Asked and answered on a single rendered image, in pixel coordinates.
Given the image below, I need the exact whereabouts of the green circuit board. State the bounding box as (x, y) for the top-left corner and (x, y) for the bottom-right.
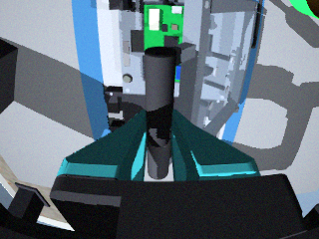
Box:
(145, 5), (184, 49)

